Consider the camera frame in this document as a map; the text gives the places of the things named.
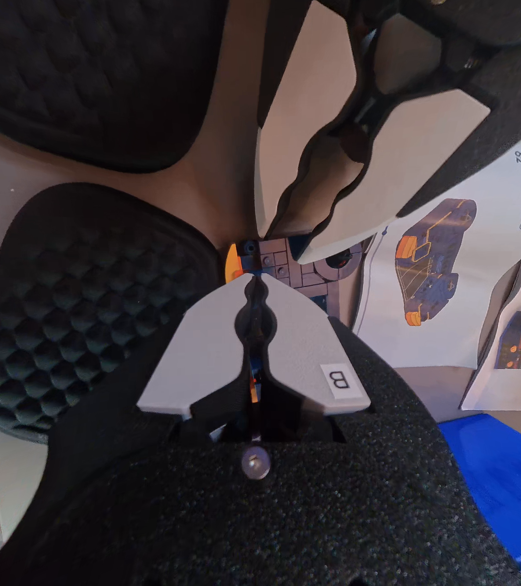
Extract open instruction booklet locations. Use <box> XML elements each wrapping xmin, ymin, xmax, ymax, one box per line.
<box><xmin>352</xmin><ymin>137</ymin><xmax>521</xmax><ymax>369</ymax></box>

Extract dark blue toy brick console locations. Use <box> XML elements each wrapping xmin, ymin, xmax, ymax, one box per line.
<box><xmin>225</xmin><ymin>236</ymin><xmax>364</xmax><ymax>406</ymax></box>

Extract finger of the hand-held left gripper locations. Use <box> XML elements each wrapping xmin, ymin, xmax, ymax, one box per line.
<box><xmin>254</xmin><ymin>0</ymin><xmax>357</xmax><ymax>240</ymax></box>
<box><xmin>296</xmin><ymin>88</ymin><xmax>491</xmax><ymax>265</ymax></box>

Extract purple arcade instruction booklet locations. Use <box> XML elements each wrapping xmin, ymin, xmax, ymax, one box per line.
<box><xmin>460</xmin><ymin>238</ymin><xmax>521</xmax><ymax>411</ymax></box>

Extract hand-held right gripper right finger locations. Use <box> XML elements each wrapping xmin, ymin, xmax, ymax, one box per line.
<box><xmin>260</xmin><ymin>274</ymin><xmax>372</xmax><ymax>416</ymax></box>

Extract black smooth pad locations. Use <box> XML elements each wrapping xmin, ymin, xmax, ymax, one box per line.
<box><xmin>0</xmin><ymin>0</ymin><xmax>230</xmax><ymax>174</ymax></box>

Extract black quilted pad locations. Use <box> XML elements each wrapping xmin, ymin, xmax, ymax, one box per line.
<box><xmin>0</xmin><ymin>182</ymin><xmax>223</xmax><ymax>445</ymax></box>

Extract blue plastic bin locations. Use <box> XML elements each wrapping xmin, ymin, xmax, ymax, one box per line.
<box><xmin>438</xmin><ymin>413</ymin><xmax>521</xmax><ymax>586</ymax></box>

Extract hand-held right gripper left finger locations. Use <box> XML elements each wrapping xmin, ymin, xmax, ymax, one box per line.
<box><xmin>137</xmin><ymin>274</ymin><xmax>255</xmax><ymax>419</ymax></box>

